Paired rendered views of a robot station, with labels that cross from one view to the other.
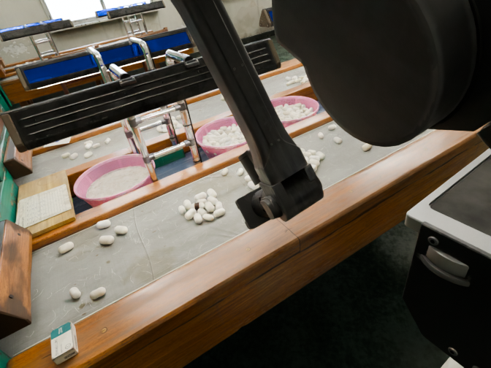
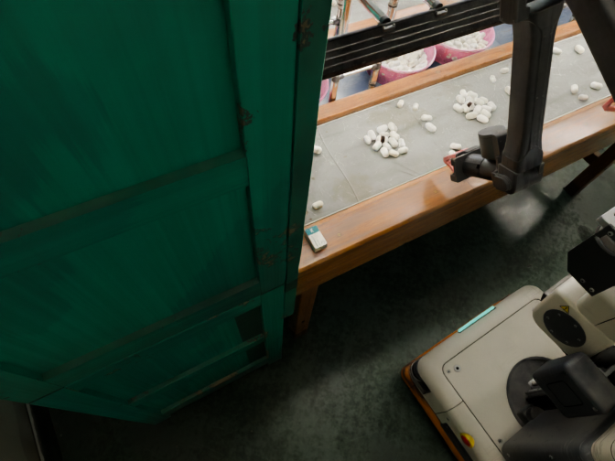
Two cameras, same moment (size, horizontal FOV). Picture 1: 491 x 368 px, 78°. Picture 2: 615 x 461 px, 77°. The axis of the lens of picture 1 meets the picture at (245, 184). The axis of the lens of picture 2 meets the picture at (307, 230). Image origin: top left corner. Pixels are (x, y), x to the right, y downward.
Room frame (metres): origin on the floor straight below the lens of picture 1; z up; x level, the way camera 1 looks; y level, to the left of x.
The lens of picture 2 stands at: (-0.14, 0.46, 1.64)
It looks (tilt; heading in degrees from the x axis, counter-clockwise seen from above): 61 degrees down; 351
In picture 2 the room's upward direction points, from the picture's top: 8 degrees clockwise
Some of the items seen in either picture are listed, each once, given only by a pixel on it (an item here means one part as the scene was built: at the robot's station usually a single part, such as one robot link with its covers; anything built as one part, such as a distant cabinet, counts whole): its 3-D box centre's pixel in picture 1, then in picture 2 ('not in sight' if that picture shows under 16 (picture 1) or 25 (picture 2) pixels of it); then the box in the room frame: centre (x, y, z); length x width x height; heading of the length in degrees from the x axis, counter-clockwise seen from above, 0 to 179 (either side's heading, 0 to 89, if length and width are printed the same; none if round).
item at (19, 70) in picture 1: (113, 55); not in sight; (1.22, 0.39, 1.08); 0.62 x 0.08 x 0.07; 116
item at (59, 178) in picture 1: (44, 201); not in sight; (0.80, 0.62, 0.77); 0.33 x 0.15 x 0.01; 26
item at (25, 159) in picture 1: (19, 152); not in sight; (1.09, 0.82, 0.83); 0.30 x 0.06 x 0.07; 26
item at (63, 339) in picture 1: (63, 342); (315, 238); (0.32, 0.37, 0.77); 0.06 x 0.04 x 0.02; 26
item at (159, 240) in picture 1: (322, 155); (491, 104); (0.85, -0.27, 0.73); 1.81 x 0.30 x 0.02; 116
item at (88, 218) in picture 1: (289, 142); (456, 76); (1.01, -0.19, 0.71); 1.81 x 0.05 x 0.11; 116
